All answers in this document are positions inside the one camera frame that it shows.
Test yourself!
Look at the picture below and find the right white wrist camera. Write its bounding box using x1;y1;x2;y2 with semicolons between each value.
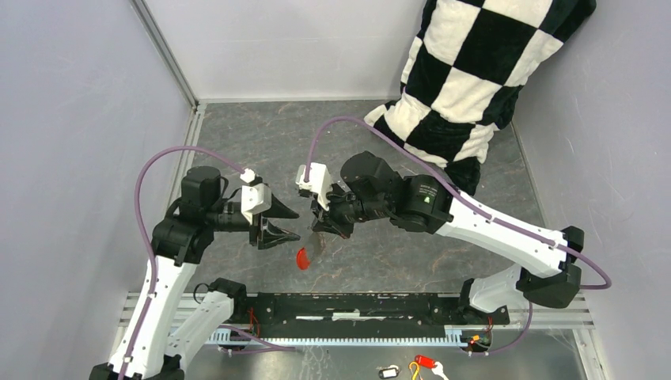
295;162;332;211

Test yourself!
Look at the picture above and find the yellow carabiner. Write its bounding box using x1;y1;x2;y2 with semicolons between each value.
408;361;423;380

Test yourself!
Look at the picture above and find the black white checkered blanket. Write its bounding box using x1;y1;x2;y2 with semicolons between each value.
365;0;597;195

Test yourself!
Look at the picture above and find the red key tag bottom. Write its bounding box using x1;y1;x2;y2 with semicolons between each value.
414;355;437;369

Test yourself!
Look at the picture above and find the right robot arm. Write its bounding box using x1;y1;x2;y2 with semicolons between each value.
296;151;584;323

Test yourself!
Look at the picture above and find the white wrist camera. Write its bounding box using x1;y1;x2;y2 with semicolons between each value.
295;162;332;211
240;169;272;226

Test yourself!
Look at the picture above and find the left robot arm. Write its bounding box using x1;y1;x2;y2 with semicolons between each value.
89;166;300;379

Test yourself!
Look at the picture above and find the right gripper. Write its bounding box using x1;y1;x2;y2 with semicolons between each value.
310;181;391;240

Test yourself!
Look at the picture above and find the red key tag with keyring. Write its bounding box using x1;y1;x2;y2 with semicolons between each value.
296;232;325;271

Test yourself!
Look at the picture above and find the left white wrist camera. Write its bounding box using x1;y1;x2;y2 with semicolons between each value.
240;169;272;226

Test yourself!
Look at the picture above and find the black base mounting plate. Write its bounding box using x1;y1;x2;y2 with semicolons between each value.
224;293;510;340

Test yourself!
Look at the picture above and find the white slotted cable duct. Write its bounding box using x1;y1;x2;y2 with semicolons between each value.
206;328;467;348

